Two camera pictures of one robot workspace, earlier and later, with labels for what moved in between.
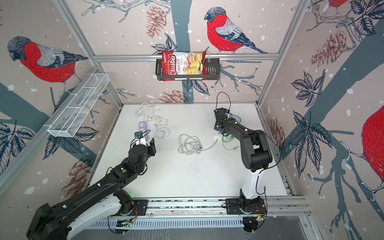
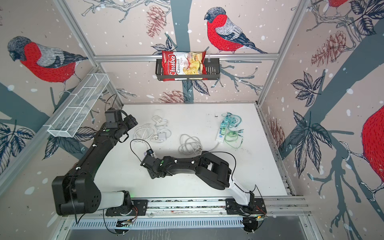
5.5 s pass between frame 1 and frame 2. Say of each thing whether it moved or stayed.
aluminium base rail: stayed
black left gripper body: moved
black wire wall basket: stayed
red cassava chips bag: stayed
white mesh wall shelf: stayed
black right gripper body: moved
